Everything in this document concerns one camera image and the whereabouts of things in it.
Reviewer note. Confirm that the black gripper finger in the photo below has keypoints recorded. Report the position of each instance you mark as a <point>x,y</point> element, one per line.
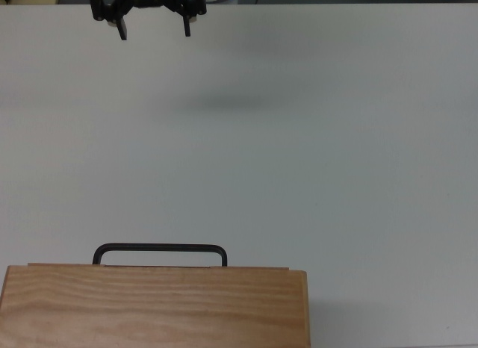
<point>188,8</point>
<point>108,10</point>

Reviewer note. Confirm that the wooden cabinet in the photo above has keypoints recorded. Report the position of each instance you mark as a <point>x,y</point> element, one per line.
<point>149,310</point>

